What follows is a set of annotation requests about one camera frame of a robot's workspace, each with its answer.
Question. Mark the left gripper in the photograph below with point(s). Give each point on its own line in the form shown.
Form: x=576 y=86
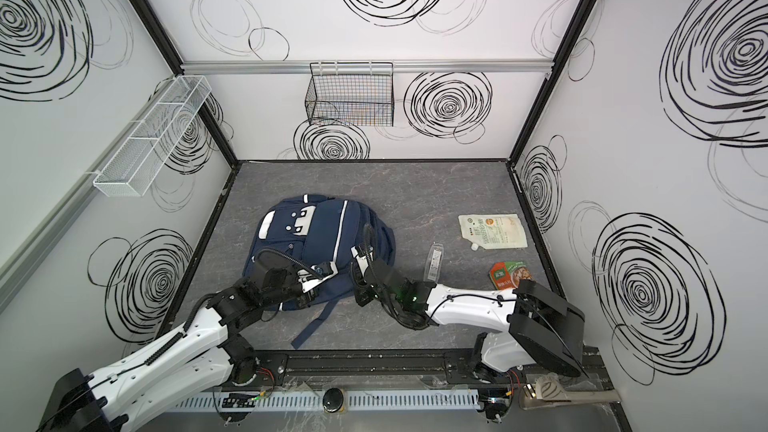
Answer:
x=306 y=279

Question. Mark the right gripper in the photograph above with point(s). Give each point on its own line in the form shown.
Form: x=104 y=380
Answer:
x=366 y=264

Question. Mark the navy blue student backpack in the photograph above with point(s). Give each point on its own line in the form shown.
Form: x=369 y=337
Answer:
x=319 y=231

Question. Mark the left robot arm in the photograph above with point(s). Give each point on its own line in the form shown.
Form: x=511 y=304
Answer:
x=206 y=351

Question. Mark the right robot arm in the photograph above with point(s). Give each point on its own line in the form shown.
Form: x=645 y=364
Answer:
x=522 y=326

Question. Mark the clear plastic stationery case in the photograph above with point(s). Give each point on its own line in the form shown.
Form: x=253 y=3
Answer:
x=433 y=263

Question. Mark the green snack packet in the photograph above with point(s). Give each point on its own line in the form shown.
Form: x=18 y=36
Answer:
x=509 y=274

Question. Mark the white refill pouch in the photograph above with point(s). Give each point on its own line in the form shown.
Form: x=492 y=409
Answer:
x=494 y=231

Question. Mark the black round knob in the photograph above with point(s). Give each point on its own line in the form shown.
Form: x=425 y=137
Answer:
x=333 y=400

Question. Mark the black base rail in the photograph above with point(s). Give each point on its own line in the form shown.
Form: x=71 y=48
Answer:
x=277 y=368

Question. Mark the white slotted cable duct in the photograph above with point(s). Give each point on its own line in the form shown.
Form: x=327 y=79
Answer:
x=350 y=400

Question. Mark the black wire basket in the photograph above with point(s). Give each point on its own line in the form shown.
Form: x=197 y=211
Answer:
x=356 y=93

